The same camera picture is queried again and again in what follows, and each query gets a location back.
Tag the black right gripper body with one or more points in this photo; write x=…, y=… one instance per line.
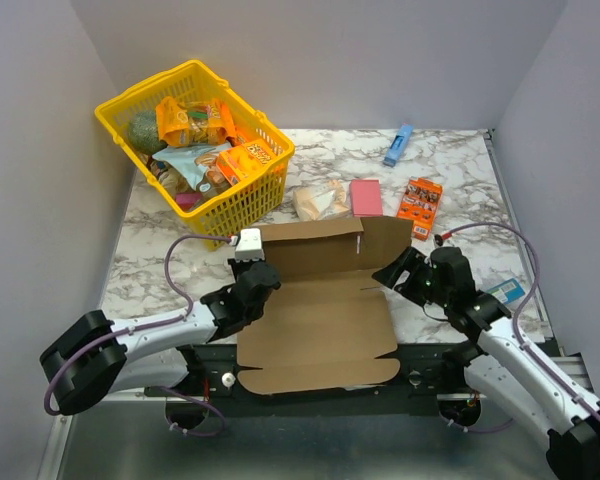
x=413, y=272

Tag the brown cardboard box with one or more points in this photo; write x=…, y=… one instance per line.
x=329, y=323

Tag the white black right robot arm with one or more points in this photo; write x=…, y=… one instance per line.
x=501, y=362

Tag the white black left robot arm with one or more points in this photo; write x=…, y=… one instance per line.
x=86, y=362

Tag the orange printed box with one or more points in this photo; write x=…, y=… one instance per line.
x=419, y=204

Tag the blue white toothpaste box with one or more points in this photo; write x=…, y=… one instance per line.
x=508, y=291

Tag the pink flat box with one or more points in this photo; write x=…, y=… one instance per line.
x=366, y=199

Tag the blue narrow box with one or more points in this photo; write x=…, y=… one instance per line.
x=398, y=145

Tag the orange cracker box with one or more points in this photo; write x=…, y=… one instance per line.
x=244, y=161

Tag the pink small box in basket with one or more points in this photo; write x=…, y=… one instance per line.
x=189, y=201

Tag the beige tissue pack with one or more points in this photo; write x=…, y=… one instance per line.
x=325, y=201

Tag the yellow plastic shopping basket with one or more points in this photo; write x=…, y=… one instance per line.
x=240, y=205

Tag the light blue bread bag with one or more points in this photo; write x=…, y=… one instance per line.
x=196, y=164

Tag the orange snack bag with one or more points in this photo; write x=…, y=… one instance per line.
x=182, y=124

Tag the green round vegetable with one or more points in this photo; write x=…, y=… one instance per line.
x=143, y=133

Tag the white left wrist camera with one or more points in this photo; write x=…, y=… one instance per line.
x=248, y=245

